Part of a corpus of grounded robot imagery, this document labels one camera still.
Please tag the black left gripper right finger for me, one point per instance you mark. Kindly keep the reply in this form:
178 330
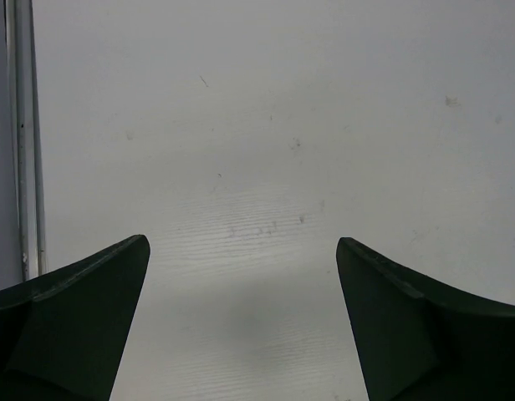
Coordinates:
421 339

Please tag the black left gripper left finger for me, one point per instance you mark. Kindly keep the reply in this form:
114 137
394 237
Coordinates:
63 334

